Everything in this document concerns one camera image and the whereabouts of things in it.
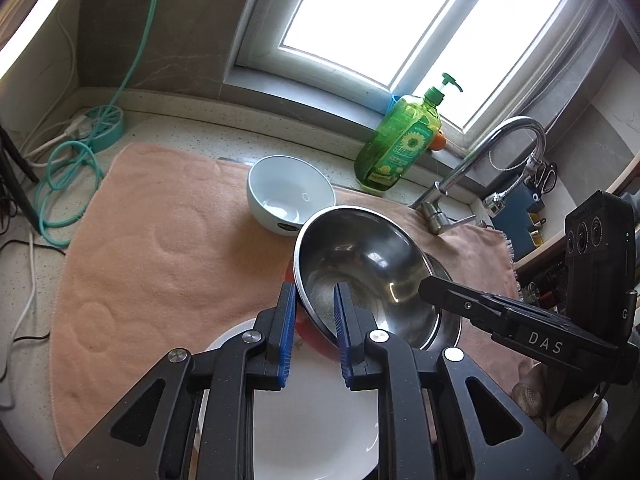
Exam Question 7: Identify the green cable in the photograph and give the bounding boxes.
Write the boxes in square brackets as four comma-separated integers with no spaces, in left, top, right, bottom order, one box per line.
[32,0,173,248]

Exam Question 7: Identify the large steel bowl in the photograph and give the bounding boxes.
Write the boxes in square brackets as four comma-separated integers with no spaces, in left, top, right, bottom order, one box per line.
[292,205,443,358]

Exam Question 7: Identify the scissors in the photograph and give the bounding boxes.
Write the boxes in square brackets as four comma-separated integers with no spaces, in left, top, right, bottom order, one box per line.
[535,160,558,193]

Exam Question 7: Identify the window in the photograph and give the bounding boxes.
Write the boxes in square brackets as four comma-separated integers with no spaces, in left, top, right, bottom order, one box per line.
[234,0,601,136]

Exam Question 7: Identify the red steel bowl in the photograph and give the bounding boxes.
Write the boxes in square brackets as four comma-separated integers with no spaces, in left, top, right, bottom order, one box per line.
[284,252,463,363]

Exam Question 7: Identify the person's right hand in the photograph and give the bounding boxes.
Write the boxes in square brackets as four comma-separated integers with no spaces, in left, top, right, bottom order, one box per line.
[512,360,608,453]

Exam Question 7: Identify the black cable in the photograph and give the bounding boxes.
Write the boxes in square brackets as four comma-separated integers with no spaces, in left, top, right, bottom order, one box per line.
[0,237,66,341]

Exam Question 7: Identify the green dish soap bottle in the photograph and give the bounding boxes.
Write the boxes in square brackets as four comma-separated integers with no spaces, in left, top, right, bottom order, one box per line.
[353,73,463,198]

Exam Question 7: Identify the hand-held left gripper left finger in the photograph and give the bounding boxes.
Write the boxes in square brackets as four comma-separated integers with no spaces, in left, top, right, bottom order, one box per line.
[52,282,297,480]

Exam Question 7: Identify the white cable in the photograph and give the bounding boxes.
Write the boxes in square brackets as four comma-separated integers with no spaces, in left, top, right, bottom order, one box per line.
[0,232,53,411]
[10,10,83,161]

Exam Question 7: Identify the white plate with grey leaves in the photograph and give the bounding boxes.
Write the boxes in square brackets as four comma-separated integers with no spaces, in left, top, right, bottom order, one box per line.
[202,317,382,480]

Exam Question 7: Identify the blue utensil holder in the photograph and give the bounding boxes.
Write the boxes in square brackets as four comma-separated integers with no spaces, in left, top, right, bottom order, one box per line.
[495,182,546,233]

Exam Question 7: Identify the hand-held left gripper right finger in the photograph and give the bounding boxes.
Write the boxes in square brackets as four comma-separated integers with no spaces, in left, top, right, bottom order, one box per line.
[333,281,578,480]

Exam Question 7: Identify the light blue bowl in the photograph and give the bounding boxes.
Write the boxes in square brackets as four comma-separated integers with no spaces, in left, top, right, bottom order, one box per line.
[246,155,337,237]

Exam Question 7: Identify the ring light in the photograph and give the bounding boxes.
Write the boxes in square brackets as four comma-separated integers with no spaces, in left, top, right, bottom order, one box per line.
[0,0,76,81]

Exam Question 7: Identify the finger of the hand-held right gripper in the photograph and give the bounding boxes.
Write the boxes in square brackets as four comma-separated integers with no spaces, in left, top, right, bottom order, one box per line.
[418,275,531,343]

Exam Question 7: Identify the steel faucet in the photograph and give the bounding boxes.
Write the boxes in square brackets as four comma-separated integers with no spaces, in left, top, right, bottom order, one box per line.
[410,116,551,236]

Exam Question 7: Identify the metal sprayer hose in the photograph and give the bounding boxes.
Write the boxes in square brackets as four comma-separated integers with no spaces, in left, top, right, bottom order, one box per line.
[482,157,541,211]

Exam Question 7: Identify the teal round cable reel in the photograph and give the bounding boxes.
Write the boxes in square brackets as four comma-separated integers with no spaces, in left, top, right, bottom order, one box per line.
[82,105,126,153]

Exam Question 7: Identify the pink towel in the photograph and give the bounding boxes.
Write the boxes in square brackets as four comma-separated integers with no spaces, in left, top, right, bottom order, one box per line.
[50,142,521,453]

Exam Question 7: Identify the black light stand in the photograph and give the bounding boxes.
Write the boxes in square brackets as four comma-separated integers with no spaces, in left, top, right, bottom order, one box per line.
[0,125,41,231]

